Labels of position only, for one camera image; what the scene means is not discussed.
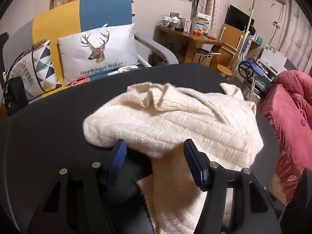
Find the pink quilted blanket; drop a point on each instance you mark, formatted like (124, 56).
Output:
(287, 107)

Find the pink cloth on sofa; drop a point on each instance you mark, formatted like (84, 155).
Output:
(78, 82)

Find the wooden chair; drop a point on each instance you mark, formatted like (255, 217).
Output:
(227, 56)

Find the cream knitted sweater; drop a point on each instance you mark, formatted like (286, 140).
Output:
(176, 128)

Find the black television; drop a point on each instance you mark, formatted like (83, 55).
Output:
(236, 18)

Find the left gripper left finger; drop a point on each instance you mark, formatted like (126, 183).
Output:
(116, 162)

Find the wooden side table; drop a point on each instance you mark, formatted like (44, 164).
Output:
(191, 40)

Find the triangle pattern pillow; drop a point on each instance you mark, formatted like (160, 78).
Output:
(35, 68)

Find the white paper bag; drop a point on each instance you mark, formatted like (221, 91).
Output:
(273, 58)

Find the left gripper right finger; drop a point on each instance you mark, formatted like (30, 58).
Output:
(198, 164)

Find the black handbag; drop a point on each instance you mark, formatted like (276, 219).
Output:
(14, 96)

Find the grey yellow blue sofa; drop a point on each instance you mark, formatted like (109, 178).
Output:
(71, 18)

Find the white deer print pillow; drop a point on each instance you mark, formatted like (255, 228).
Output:
(97, 51)

